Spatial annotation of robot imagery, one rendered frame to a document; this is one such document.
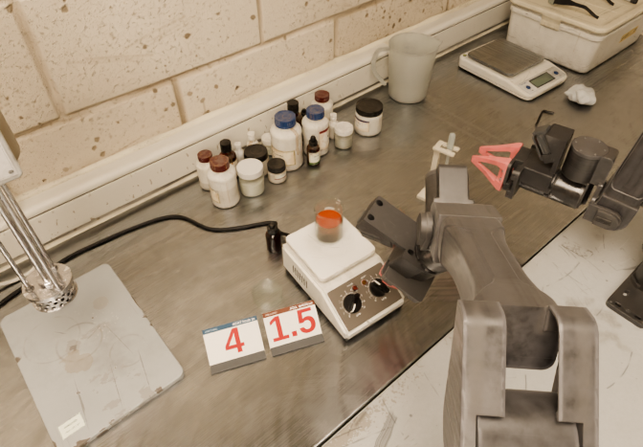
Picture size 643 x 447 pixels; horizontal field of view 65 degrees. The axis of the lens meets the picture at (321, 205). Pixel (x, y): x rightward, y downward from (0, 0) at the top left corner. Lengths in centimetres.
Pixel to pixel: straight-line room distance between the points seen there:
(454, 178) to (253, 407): 46
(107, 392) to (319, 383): 33
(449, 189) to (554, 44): 110
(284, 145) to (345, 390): 54
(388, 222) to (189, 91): 61
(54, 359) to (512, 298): 75
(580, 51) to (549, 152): 74
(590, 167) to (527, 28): 86
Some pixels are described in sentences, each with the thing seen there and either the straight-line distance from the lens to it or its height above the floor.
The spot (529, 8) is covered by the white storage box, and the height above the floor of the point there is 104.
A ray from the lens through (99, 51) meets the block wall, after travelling 102.
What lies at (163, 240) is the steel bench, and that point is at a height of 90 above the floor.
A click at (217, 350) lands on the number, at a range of 87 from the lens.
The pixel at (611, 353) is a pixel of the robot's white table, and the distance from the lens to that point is 98.
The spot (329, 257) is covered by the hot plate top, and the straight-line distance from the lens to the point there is 87.
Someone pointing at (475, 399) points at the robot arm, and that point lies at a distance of 38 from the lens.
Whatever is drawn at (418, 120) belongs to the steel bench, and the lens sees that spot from 135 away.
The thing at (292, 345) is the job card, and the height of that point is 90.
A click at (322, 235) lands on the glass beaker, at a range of 87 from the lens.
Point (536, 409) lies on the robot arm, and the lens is 40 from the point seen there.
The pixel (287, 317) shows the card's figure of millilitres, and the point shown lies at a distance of 87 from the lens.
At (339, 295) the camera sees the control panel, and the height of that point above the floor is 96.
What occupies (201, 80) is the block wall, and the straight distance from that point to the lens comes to 114.
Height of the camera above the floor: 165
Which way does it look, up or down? 44 degrees down
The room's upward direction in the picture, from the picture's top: 1 degrees counter-clockwise
